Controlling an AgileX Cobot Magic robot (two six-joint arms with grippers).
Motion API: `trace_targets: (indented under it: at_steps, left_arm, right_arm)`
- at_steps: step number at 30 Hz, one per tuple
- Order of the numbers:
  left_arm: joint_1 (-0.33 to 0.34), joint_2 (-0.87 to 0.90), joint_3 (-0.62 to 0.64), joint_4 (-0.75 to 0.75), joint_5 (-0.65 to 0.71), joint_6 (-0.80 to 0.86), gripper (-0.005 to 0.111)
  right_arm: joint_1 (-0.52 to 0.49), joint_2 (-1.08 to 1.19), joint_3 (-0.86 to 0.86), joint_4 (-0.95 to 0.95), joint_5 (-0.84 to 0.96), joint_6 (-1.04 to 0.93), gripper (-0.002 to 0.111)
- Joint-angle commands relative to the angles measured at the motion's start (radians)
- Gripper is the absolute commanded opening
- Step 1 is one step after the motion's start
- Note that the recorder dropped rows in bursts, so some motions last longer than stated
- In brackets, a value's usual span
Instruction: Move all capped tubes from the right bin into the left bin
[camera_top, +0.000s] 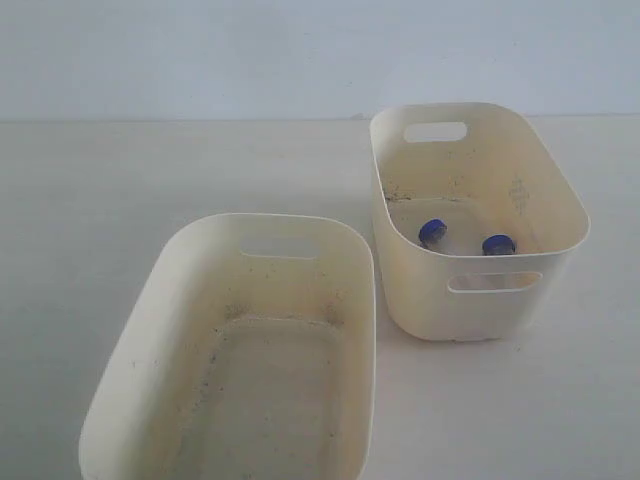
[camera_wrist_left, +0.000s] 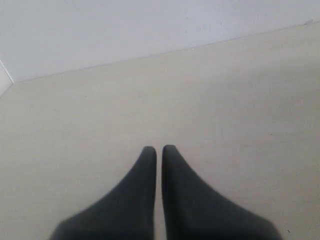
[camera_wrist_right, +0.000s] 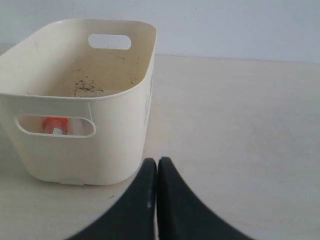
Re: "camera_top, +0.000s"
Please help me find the cream bin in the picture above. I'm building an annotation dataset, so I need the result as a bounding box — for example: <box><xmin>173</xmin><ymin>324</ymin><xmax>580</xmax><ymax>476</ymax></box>
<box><xmin>78</xmin><ymin>213</ymin><xmax>376</xmax><ymax>479</ymax></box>
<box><xmin>369</xmin><ymin>102</ymin><xmax>590</xmax><ymax>341</ymax></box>

